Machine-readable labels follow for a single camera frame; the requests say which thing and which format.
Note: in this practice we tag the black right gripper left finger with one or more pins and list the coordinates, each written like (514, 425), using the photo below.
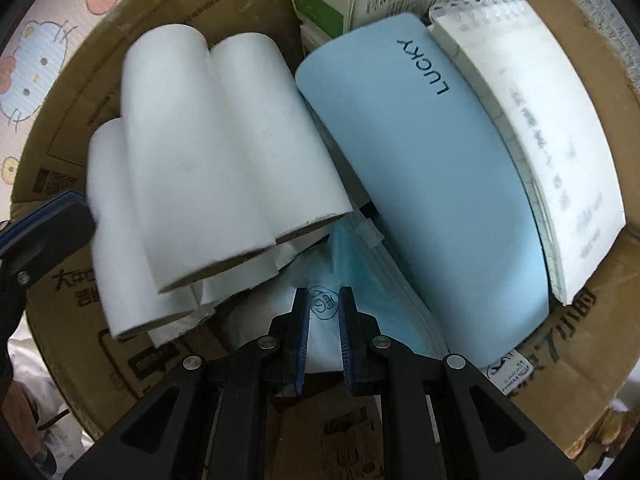
(206, 419)

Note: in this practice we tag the blue tissue pack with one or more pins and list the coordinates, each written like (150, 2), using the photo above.
(352, 256)

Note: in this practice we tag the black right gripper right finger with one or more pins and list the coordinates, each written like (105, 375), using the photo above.
(441, 419)

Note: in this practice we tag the light blue LUCKY notebook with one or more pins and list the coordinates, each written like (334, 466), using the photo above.
(438, 173)

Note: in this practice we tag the white spiral notepad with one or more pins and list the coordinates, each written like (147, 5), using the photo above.
(546, 118)

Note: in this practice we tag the white paper roll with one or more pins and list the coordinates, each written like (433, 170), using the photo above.
(130, 301)
(197, 204)
(296, 177)

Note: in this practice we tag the pink cartoon blanket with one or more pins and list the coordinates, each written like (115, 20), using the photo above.
(44, 41)

